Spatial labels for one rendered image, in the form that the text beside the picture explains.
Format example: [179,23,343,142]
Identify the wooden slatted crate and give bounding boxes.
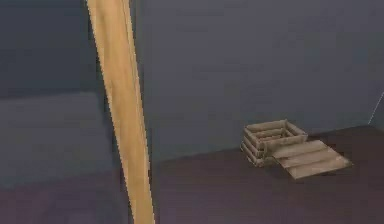
[240,119,309,168]

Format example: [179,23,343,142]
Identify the wooden slatted crate lid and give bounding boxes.
[271,139,353,181]

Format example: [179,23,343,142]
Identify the light wooden door frame post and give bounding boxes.
[85,0,156,224]

